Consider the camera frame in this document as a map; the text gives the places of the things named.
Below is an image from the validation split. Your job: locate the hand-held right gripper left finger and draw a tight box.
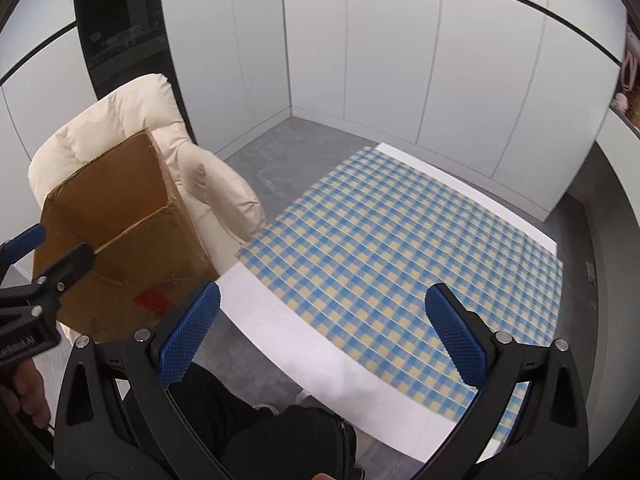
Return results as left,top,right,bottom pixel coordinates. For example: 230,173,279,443
54,280,236,480

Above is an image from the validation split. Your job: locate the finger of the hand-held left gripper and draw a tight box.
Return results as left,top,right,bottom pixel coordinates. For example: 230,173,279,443
30,242,96,294
0,225,47,266

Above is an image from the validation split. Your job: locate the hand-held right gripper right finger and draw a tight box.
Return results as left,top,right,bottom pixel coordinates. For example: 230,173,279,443
424,282,588,480

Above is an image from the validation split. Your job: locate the brown cardboard box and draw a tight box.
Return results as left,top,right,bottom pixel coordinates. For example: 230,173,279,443
32,128,221,343

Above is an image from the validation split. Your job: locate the person's left hand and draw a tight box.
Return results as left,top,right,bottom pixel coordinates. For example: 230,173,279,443
0,360,51,428

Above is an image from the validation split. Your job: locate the white table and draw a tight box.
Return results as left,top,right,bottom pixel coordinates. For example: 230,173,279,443
207,142,561,463

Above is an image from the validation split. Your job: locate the blue yellow checkered tablecloth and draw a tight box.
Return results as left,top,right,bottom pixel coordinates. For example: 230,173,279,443
235,145,563,456

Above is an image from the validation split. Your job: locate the cream padded armchair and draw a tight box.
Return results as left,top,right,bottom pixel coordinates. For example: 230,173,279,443
27,73,268,341

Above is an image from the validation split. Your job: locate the black glass wall panel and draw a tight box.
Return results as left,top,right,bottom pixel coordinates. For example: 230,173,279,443
72,0,198,146

